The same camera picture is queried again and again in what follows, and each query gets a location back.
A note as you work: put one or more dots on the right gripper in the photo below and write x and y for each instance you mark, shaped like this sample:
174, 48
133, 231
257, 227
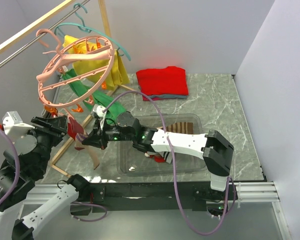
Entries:
98, 139

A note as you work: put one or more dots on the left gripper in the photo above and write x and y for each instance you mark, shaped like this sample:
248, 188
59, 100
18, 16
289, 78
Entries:
57, 126

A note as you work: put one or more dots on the red christmas sock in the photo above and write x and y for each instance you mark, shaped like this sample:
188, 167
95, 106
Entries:
156, 157

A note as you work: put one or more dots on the brown striped sock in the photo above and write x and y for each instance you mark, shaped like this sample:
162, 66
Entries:
181, 128

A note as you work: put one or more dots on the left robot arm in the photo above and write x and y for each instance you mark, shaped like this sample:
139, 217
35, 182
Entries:
24, 164

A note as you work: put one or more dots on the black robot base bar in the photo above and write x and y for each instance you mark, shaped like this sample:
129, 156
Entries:
142, 196

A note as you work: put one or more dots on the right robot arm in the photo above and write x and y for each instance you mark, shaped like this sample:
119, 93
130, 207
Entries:
213, 148

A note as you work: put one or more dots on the green cloth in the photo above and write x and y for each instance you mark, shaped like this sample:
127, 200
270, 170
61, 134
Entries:
99, 97

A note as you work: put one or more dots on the clear plastic tray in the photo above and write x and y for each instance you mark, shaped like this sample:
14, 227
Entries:
133, 163

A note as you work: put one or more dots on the yellow cloth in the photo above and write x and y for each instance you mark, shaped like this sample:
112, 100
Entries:
118, 75

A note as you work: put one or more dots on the grey folded shirt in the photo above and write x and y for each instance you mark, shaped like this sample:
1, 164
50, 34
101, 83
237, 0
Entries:
162, 96

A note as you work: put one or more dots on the metal hanging rod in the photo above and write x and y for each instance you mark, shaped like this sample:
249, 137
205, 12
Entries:
35, 26

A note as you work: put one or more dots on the red folded shirt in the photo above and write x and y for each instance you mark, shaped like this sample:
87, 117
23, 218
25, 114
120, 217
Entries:
163, 81

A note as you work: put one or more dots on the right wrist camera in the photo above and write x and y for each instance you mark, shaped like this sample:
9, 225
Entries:
99, 112

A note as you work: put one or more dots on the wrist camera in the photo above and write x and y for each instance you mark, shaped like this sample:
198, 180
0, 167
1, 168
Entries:
13, 126
99, 112

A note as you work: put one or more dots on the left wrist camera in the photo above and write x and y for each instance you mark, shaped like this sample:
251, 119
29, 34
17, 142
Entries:
13, 126

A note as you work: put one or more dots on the wooden clothes rack frame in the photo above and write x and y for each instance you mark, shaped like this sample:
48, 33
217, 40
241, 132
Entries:
6, 96

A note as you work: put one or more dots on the aluminium rail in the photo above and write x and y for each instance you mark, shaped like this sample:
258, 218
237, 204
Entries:
248, 192

